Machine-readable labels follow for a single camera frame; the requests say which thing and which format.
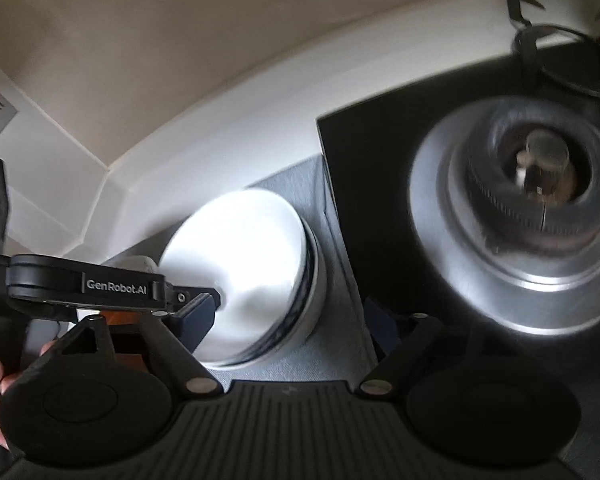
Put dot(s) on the white bowl with blue pattern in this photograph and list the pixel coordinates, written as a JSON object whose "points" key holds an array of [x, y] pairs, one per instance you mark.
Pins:
{"points": [[240, 270]]}

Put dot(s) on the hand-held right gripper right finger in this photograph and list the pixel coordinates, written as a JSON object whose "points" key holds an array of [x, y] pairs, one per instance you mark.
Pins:
{"points": [[386, 332]]}

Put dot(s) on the black gas stove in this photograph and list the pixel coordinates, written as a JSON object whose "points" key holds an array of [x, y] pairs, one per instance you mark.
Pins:
{"points": [[370, 160]]}

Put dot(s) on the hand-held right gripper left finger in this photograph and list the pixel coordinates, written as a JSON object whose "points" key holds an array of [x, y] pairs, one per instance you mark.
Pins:
{"points": [[195, 322]]}

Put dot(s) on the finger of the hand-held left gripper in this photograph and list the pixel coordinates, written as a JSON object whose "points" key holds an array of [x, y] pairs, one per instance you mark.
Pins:
{"points": [[195, 294]]}

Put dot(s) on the silver stove burner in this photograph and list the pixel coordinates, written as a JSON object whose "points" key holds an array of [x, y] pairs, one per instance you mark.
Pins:
{"points": [[440, 220]]}

